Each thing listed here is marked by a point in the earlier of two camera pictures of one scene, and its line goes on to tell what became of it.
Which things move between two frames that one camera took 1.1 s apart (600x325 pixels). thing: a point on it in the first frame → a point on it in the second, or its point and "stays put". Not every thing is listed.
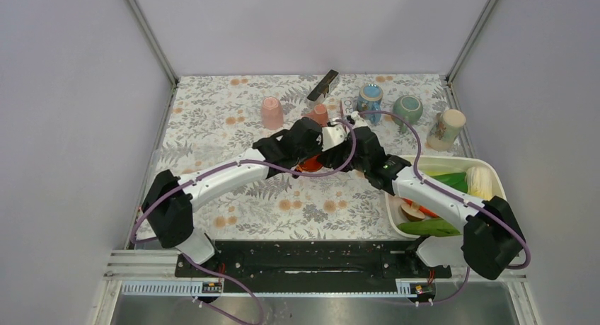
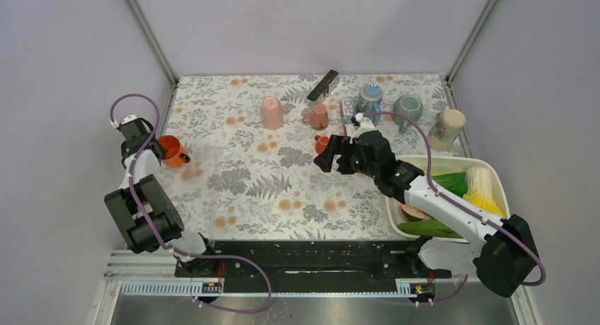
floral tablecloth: x=214 y=120 stays put
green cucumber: x=433 y=227 stays put
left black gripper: x=318 y=147 → x=151 y=137
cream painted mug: x=445 y=129 stays put
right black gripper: x=332 y=156 stays put
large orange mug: x=309 y=165 → x=177 y=155
